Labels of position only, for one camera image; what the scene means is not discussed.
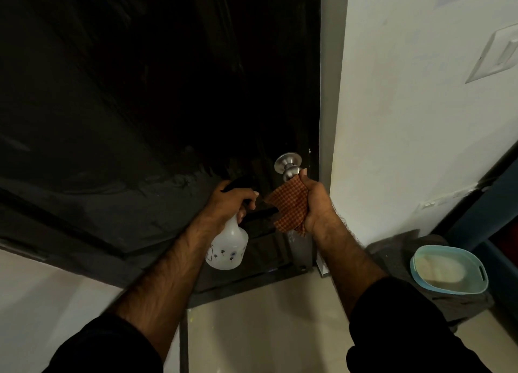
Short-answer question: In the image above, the person's right hand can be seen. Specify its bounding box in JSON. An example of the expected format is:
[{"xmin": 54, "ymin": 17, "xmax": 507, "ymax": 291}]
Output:
[{"xmin": 298, "ymin": 168, "xmax": 339, "ymax": 242}]

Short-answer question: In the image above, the person's left hand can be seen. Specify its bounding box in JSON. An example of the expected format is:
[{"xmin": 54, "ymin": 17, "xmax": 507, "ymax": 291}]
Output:
[{"xmin": 200, "ymin": 180, "xmax": 260, "ymax": 234}]

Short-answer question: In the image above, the orange checked cloth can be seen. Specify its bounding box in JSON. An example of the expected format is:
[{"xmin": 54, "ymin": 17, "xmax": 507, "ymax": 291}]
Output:
[{"xmin": 263, "ymin": 176, "xmax": 310, "ymax": 237}]

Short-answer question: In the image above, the white spray bottle black trigger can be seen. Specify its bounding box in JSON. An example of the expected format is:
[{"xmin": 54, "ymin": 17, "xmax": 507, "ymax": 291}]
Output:
[{"xmin": 205, "ymin": 176, "xmax": 260, "ymax": 272}]

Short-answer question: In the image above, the silver door knob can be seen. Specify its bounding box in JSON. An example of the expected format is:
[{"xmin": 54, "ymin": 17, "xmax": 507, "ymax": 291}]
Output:
[{"xmin": 274, "ymin": 152, "xmax": 303, "ymax": 182}]

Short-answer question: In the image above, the black wooden door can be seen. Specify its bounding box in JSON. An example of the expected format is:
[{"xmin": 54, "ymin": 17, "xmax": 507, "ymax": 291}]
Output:
[{"xmin": 0, "ymin": 0, "xmax": 323, "ymax": 309}]

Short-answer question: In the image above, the person's left forearm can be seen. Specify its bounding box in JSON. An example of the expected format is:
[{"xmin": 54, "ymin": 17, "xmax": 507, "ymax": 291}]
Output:
[{"xmin": 107, "ymin": 219, "xmax": 223, "ymax": 363}]

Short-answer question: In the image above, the dark plastic stool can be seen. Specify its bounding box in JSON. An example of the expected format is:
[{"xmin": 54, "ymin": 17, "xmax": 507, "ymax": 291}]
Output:
[{"xmin": 366, "ymin": 230, "xmax": 495, "ymax": 333}]

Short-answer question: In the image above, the black right sleeve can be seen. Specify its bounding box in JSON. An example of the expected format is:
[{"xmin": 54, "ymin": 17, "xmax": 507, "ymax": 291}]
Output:
[{"xmin": 346, "ymin": 276, "xmax": 493, "ymax": 373}]

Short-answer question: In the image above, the light green tray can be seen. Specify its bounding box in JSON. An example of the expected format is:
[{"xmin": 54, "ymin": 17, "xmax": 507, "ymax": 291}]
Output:
[{"xmin": 409, "ymin": 245, "xmax": 489, "ymax": 296}]

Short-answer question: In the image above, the red quilted mattress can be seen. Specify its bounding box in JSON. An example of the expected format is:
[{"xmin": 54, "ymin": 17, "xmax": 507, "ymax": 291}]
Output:
[{"xmin": 495, "ymin": 222, "xmax": 518, "ymax": 268}]

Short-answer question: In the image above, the blue bed frame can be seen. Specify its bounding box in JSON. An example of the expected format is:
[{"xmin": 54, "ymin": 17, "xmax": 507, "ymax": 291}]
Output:
[{"xmin": 437, "ymin": 141, "xmax": 518, "ymax": 325}]

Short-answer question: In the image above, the white single wall switch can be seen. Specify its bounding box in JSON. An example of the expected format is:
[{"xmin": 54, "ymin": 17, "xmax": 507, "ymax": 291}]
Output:
[{"xmin": 465, "ymin": 22, "xmax": 518, "ymax": 84}]

